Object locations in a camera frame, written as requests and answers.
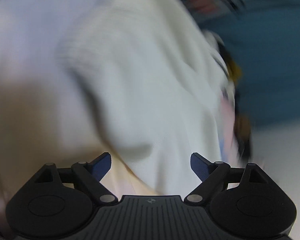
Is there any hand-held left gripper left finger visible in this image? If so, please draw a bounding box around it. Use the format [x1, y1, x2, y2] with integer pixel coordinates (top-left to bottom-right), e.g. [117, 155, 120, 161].
[34, 152, 118, 205]

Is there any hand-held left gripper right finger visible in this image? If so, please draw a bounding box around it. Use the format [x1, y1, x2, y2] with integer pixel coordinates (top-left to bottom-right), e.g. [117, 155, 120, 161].
[184, 152, 269, 205]

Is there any white garment with black stripe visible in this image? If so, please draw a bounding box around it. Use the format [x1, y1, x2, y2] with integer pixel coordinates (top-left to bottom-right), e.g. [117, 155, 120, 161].
[55, 0, 238, 197]

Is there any pastel pink bed blanket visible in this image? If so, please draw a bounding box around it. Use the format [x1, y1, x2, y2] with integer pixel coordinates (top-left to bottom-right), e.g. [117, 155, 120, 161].
[0, 0, 240, 230]

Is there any black leather chair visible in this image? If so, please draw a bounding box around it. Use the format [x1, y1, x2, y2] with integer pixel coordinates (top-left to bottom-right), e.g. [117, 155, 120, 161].
[240, 140, 255, 160]

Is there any mustard yellow garment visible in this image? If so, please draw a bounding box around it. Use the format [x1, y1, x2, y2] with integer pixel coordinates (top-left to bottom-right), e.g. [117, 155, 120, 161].
[226, 55, 242, 83]

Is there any blue curtain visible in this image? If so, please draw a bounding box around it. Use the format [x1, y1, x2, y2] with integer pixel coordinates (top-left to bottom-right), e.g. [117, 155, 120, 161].
[197, 0, 300, 130]

